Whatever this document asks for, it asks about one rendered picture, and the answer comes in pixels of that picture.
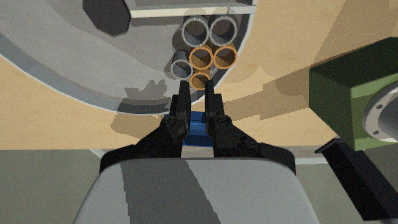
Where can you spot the bronze bushing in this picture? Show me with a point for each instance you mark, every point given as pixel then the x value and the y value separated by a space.
pixel 225 61
pixel 199 82
pixel 201 63

